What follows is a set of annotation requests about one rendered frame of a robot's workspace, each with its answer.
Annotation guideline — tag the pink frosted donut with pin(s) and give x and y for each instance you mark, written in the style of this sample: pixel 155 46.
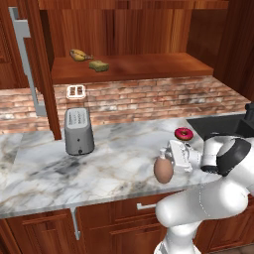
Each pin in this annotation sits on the pink frosted donut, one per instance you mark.
pixel 184 133

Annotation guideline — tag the dark open cabinet door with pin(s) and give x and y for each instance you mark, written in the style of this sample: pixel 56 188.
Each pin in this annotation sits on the dark open cabinet door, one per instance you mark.
pixel 236 46

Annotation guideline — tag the grey toaster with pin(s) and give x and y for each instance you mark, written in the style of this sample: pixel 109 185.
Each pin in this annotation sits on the grey toaster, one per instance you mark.
pixel 78 132

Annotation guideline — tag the wooden drawer front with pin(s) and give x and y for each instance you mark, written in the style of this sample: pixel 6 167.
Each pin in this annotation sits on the wooden drawer front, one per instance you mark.
pixel 129 208

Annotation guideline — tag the white wall outlet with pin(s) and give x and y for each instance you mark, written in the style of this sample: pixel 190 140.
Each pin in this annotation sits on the white wall outlet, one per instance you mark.
pixel 76 91

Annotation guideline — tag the yellow-green sponge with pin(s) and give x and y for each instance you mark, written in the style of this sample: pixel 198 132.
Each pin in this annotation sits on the yellow-green sponge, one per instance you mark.
pixel 99 65

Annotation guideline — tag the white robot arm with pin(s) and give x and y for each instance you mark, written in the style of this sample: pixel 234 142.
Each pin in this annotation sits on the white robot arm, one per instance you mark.
pixel 205 201

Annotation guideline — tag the black tap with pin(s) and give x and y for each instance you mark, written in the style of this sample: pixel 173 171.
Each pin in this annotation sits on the black tap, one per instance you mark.
pixel 250 114

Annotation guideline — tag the wooden base cabinet door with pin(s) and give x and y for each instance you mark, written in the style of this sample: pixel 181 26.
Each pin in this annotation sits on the wooden base cabinet door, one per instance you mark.
pixel 132 239
pixel 39 233

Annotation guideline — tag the open wooden cabinet door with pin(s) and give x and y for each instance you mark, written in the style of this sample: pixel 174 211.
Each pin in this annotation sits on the open wooden cabinet door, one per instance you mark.
pixel 46 82

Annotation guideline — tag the yellow banana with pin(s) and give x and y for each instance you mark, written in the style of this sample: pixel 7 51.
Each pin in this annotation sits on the yellow banana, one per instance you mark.
pixel 78 55

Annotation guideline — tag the brown soap dispenser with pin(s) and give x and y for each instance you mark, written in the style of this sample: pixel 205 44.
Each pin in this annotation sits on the brown soap dispenser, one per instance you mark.
pixel 163 171

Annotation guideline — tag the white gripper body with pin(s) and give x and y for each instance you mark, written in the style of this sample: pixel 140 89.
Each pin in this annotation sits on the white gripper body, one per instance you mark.
pixel 180 155

